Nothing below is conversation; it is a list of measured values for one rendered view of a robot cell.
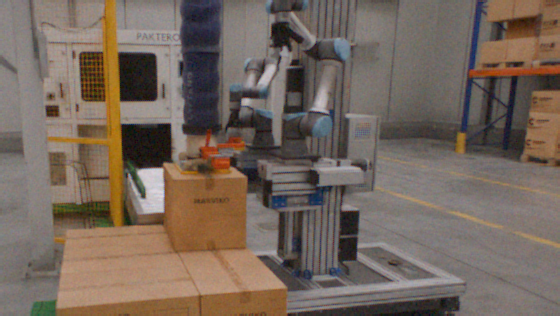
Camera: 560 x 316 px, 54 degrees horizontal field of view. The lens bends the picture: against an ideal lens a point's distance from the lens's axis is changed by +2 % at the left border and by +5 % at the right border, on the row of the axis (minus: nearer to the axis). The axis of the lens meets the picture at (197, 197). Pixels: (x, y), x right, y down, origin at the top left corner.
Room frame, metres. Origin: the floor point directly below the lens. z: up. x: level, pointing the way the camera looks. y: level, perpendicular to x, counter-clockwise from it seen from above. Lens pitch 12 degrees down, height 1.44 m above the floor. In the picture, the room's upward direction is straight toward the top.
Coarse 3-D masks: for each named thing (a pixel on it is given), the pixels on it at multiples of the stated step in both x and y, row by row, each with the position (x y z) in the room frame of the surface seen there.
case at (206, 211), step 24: (168, 168) 3.10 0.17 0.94; (168, 192) 3.00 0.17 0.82; (192, 192) 2.74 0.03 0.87; (216, 192) 2.77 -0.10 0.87; (240, 192) 2.79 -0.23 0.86; (168, 216) 3.02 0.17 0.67; (192, 216) 2.74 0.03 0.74; (216, 216) 2.77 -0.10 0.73; (240, 216) 2.79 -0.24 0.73; (192, 240) 2.74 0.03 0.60; (216, 240) 2.77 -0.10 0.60; (240, 240) 2.79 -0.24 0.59
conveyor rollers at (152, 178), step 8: (160, 168) 5.59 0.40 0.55; (144, 176) 5.13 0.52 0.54; (152, 176) 5.11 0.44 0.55; (160, 176) 5.12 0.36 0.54; (144, 184) 4.73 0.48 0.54; (152, 184) 4.67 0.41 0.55; (160, 184) 4.68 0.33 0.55; (136, 192) 4.35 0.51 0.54; (152, 192) 4.34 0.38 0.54; (160, 192) 4.35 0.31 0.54; (144, 200) 4.01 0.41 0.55; (152, 200) 4.02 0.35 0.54; (160, 200) 4.03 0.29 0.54; (144, 208) 3.74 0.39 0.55; (152, 208) 3.75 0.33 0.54; (160, 208) 3.76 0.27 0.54
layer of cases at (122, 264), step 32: (160, 224) 3.29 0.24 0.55; (64, 256) 2.67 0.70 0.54; (96, 256) 2.66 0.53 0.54; (128, 256) 2.66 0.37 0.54; (160, 256) 2.65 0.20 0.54; (192, 256) 2.65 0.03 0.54; (224, 256) 2.65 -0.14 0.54; (64, 288) 2.22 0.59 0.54; (96, 288) 2.22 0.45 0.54; (128, 288) 2.21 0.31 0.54; (160, 288) 2.21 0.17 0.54; (192, 288) 2.21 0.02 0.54; (224, 288) 2.21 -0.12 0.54; (256, 288) 2.21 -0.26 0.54
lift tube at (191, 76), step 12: (192, 60) 2.97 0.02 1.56; (204, 60) 2.96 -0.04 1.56; (216, 60) 3.00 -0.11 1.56; (192, 72) 2.98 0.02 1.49; (204, 72) 2.96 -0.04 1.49; (216, 72) 3.01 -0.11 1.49; (192, 84) 2.97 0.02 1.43; (204, 84) 2.96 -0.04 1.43; (216, 84) 2.99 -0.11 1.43; (192, 96) 2.97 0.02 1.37; (204, 96) 2.96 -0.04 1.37; (216, 96) 3.00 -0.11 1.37; (192, 108) 2.98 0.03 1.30; (204, 108) 2.96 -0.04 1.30; (216, 108) 3.02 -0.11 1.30; (192, 120) 2.97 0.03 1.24; (204, 120) 2.95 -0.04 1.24; (216, 120) 3.00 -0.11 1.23; (216, 132) 3.00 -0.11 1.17
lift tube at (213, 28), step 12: (192, 0) 2.96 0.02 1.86; (204, 0) 2.95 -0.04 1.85; (216, 0) 2.98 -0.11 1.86; (180, 12) 3.03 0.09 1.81; (192, 12) 2.95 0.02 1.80; (204, 12) 2.94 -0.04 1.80; (216, 12) 2.99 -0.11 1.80; (192, 24) 2.96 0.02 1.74; (204, 24) 2.95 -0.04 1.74; (216, 24) 2.98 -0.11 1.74; (180, 36) 3.03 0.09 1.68; (192, 36) 2.95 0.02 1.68; (204, 36) 2.94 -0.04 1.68; (216, 36) 2.99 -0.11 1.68; (192, 48) 2.96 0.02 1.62; (204, 48) 2.95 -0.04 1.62; (216, 48) 2.98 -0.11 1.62
